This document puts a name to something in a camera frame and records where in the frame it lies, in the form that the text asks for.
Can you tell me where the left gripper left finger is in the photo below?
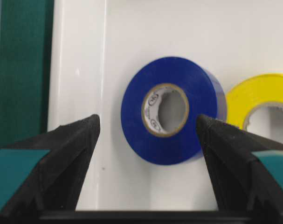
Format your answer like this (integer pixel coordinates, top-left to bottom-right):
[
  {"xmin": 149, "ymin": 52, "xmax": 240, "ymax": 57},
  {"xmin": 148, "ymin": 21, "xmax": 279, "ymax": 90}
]
[{"xmin": 0, "ymin": 114, "xmax": 100, "ymax": 224}]

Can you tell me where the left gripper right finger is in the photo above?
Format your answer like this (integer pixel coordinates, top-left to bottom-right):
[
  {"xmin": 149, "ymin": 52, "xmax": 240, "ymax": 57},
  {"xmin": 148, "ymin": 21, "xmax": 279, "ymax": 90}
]
[{"xmin": 196, "ymin": 115, "xmax": 283, "ymax": 224}]

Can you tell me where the yellow tape roll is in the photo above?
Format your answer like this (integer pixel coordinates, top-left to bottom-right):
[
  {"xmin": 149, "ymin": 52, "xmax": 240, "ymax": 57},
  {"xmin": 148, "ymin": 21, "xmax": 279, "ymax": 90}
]
[{"xmin": 225, "ymin": 73, "xmax": 283, "ymax": 147}]

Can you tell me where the blue tape roll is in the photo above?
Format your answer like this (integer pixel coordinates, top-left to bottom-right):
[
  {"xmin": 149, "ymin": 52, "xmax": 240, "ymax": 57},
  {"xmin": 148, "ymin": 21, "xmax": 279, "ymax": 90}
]
[{"xmin": 121, "ymin": 56, "xmax": 227, "ymax": 165}]

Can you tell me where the white plastic case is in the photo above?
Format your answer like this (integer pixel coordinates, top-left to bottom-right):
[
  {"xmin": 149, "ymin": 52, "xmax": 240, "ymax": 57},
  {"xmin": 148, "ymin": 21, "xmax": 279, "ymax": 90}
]
[{"xmin": 48, "ymin": 0, "xmax": 283, "ymax": 210}]

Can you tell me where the green table cloth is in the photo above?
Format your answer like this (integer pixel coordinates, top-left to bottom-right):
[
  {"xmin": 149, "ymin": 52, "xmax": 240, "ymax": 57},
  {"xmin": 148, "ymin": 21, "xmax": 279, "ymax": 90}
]
[{"xmin": 0, "ymin": 0, "xmax": 55, "ymax": 147}]

